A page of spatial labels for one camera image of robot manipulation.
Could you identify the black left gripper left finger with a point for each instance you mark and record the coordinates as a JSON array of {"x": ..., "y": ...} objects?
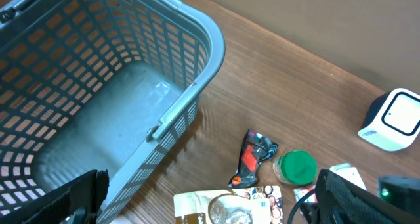
[{"x": 78, "y": 200}]

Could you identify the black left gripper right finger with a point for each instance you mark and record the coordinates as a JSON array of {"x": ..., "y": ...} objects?
[{"x": 340, "y": 201}]

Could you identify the red white snack packet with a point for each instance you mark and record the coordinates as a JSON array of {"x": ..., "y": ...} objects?
[{"x": 302, "y": 191}]

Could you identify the green lid jar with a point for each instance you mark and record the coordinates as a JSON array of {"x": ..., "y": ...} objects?
[{"x": 297, "y": 167}]

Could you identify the dried mushroom snack bag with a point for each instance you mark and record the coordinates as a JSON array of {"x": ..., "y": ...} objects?
[{"x": 252, "y": 205}]

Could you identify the black red packaged item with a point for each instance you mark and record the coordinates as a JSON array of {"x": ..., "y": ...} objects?
[{"x": 255, "y": 149}]

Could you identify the white barcode scanner box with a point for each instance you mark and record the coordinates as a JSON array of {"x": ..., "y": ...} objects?
[{"x": 392, "y": 120}]

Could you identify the grey plastic basket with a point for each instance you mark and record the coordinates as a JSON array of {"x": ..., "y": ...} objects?
[{"x": 105, "y": 85}]

